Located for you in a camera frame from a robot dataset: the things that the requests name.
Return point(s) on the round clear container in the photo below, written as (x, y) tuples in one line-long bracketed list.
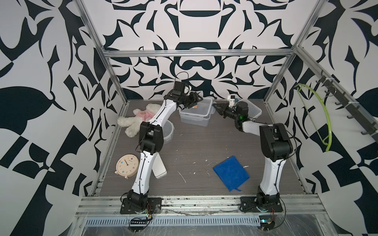
[(168, 131)]

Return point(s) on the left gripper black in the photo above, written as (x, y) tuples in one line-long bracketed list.
[(194, 99)]

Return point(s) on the white rectangular box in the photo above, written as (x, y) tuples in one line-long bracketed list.
[(159, 169)]

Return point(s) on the black wall hook rack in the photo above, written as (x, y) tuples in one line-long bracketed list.
[(355, 109)]

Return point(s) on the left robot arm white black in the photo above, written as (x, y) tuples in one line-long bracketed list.
[(151, 139)]

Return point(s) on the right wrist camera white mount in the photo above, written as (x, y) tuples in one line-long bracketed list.
[(232, 101)]

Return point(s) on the blue cleaning cloth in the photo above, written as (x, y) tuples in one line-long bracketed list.
[(231, 173)]

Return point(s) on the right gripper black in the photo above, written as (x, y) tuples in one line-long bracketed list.
[(222, 111)]

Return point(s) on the clear rectangular lunch box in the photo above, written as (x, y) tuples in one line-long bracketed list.
[(253, 111), (199, 115)]

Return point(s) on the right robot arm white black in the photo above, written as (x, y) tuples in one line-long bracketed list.
[(274, 141)]

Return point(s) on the green clothes hanger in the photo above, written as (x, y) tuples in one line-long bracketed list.
[(317, 113)]

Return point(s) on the aluminium frame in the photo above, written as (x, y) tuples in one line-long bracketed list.
[(262, 49)]

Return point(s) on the pink round alarm clock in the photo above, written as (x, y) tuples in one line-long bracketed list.
[(127, 166)]

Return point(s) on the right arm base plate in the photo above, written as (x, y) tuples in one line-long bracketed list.
[(261, 204)]

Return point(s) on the white teddy bear pink shirt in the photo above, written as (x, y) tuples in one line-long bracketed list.
[(132, 124)]

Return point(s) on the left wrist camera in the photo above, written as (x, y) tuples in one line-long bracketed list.
[(187, 89)]

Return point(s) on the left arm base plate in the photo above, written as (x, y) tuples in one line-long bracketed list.
[(149, 205)]

